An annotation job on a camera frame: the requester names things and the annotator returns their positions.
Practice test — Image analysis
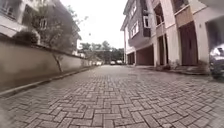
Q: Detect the grey concrete boundary wall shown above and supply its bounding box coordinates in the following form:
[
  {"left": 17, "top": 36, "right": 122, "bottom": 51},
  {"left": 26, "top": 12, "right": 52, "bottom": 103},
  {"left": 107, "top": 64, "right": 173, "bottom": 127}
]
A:
[{"left": 0, "top": 33, "right": 92, "bottom": 91}]

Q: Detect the beige multi-storey building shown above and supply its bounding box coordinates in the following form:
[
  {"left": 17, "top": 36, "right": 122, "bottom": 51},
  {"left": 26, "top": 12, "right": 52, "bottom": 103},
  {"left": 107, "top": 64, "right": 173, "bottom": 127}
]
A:
[{"left": 150, "top": 0, "right": 224, "bottom": 71}]

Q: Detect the raised pavement beside buildings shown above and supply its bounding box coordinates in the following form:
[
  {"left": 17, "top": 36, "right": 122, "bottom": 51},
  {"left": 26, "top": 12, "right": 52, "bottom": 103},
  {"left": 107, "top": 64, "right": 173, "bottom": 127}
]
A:
[{"left": 128, "top": 64, "right": 213, "bottom": 77}]

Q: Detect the grey brick paved road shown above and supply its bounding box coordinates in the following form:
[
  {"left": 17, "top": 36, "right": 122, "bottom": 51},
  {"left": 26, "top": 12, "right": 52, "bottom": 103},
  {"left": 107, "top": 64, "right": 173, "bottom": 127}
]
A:
[{"left": 0, "top": 64, "right": 224, "bottom": 128}]

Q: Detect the concrete kerb beside wall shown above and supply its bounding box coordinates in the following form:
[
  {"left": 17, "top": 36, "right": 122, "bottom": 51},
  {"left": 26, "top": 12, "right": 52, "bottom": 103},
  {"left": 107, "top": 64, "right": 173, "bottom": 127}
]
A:
[{"left": 0, "top": 65, "right": 98, "bottom": 98}]

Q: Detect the white building with windows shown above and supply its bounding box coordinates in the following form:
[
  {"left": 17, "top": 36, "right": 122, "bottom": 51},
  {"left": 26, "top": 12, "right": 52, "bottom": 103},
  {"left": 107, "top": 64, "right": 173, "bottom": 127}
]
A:
[
  {"left": 36, "top": 0, "right": 83, "bottom": 56},
  {"left": 0, "top": 0, "right": 40, "bottom": 43}
]

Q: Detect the leafy tree behind wall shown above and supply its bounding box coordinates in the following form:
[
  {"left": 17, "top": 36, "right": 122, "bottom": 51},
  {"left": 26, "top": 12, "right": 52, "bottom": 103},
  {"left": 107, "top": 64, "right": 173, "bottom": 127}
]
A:
[{"left": 30, "top": 0, "right": 88, "bottom": 74}]

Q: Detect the row of trees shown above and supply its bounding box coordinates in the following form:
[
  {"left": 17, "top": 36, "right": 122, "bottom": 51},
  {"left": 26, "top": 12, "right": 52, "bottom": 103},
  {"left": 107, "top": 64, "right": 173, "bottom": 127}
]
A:
[{"left": 79, "top": 40, "right": 125, "bottom": 64}]

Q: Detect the dark car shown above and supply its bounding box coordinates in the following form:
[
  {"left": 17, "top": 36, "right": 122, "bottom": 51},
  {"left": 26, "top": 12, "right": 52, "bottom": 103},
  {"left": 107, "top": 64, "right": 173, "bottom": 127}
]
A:
[{"left": 208, "top": 43, "right": 224, "bottom": 80}]

